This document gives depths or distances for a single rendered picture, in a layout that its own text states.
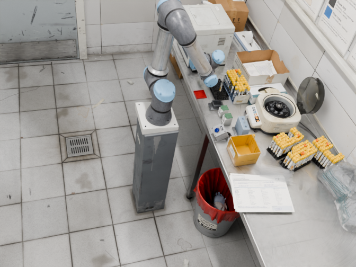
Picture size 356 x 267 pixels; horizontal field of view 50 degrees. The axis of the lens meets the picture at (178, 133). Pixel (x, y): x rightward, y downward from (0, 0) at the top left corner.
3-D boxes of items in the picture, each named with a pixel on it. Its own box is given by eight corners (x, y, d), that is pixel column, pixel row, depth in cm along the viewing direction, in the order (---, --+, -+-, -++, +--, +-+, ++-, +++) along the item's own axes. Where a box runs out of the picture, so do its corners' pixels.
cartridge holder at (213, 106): (207, 104, 235) (208, 100, 233) (221, 103, 238) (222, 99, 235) (210, 110, 232) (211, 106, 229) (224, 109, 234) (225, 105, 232)
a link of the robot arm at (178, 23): (191, 18, 168) (224, 81, 207) (183, 5, 174) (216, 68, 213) (169, 32, 169) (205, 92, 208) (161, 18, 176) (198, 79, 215)
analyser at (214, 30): (176, 42, 273) (181, 4, 250) (212, 40, 280) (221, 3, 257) (188, 70, 254) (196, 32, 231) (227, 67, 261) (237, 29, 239)
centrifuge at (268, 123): (242, 105, 239) (247, 91, 229) (287, 106, 244) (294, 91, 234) (251, 134, 223) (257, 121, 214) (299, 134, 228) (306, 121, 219)
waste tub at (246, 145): (225, 148, 214) (229, 136, 207) (247, 144, 218) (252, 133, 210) (233, 167, 206) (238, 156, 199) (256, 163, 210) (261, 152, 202)
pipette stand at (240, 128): (231, 127, 225) (236, 116, 217) (242, 127, 226) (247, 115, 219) (236, 141, 219) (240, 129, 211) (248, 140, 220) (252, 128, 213)
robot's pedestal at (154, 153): (137, 213, 278) (144, 136, 213) (132, 190, 290) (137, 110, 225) (163, 208, 283) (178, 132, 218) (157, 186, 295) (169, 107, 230)
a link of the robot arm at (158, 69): (147, 97, 212) (168, 9, 173) (140, 79, 221) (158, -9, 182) (167, 95, 217) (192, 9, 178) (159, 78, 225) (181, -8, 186)
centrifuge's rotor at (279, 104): (260, 104, 233) (263, 96, 228) (284, 104, 236) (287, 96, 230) (266, 123, 223) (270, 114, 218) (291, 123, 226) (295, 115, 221)
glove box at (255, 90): (243, 94, 246) (248, 82, 238) (277, 90, 252) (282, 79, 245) (251, 107, 238) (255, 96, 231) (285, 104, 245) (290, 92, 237)
